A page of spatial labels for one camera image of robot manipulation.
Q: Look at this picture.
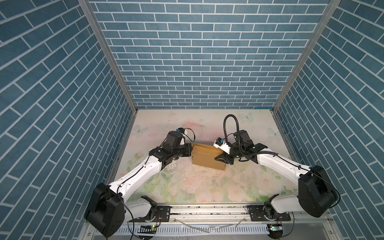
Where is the aluminium front rail frame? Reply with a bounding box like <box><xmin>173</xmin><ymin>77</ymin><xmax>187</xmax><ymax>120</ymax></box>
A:
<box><xmin>78</xmin><ymin>202</ymin><xmax>343</xmax><ymax>240</ymax></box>

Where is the clear cable tie strip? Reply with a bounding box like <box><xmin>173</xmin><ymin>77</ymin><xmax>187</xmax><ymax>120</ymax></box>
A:
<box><xmin>174</xmin><ymin>218</ymin><xmax>246</xmax><ymax>234</ymax></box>

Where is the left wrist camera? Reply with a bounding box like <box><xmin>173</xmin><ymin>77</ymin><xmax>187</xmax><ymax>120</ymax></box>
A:
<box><xmin>177</xmin><ymin>128</ymin><xmax>188</xmax><ymax>136</ymax></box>

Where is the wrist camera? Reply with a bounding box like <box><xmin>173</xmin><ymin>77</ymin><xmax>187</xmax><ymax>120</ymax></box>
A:
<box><xmin>177</xmin><ymin>128</ymin><xmax>188</xmax><ymax>136</ymax></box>
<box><xmin>213</xmin><ymin>138</ymin><xmax>231</xmax><ymax>154</ymax></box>

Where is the green circuit board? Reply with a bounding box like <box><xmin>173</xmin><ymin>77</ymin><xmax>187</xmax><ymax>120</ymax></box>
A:
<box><xmin>138</xmin><ymin>226</ymin><xmax>158</xmax><ymax>235</ymax></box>
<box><xmin>268</xmin><ymin>224</ymin><xmax>284</xmax><ymax>232</ymax></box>

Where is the brown cardboard paper box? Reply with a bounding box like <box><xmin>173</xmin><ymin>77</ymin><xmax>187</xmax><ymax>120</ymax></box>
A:
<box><xmin>192</xmin><ymin>144</ymin><xmax>226</xmax><ymax>171</ymax></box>

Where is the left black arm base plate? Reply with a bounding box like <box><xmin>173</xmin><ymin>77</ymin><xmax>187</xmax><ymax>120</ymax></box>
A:
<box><xmin>129</xmin><ymin>206</ymin><xmax>171</xmax><ymax>223</ymax></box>

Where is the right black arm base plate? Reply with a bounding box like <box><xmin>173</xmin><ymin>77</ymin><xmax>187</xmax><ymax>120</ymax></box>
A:
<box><xmin>246</xmin><ymin>205</ymin><xmax>291</xmax><ymax>222</ymax></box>

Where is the left green circuit board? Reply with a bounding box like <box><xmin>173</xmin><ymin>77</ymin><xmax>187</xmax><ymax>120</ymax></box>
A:
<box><xmin>138</xmin><ymin>226</ymin><xmax>158</xmax><ymax>235</ymax></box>

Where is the right green circuit board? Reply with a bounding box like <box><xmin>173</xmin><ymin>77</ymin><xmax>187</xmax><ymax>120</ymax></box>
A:
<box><xmin>268</xmin><ymin>224</ymin><xmax>284</xmax><ymax>232</ymax></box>

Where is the floral table mat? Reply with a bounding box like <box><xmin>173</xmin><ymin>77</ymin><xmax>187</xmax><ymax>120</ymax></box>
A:
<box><xmin>116</xmin><ymin>109</ymin><xmax>298</xmax><ymax>203</ymax></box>

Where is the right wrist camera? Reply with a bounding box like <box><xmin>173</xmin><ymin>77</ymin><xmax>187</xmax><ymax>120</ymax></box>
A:
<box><xmin>213</xmin><ymin>138</ymin><xmax>231</xmax><ymax>154</ymax></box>

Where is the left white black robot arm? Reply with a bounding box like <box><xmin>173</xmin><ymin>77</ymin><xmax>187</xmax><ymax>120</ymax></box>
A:
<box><xmin>84</xmin><ymin>128</ymin><xmax>193</xmax><ymax>238</ymax></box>

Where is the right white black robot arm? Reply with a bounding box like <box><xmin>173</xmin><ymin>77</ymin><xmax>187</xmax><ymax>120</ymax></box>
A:
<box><xmin>213</xmin><ymin>130</ymin><xmax>340</xmax><ymax>221</ymax></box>

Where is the white slotted cable duct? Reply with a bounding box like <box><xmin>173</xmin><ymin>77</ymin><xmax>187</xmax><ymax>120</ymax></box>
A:
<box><xmin>92</xmin><ymin>224</ymin><xmax>271</xmax><ymax>237</ymax></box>

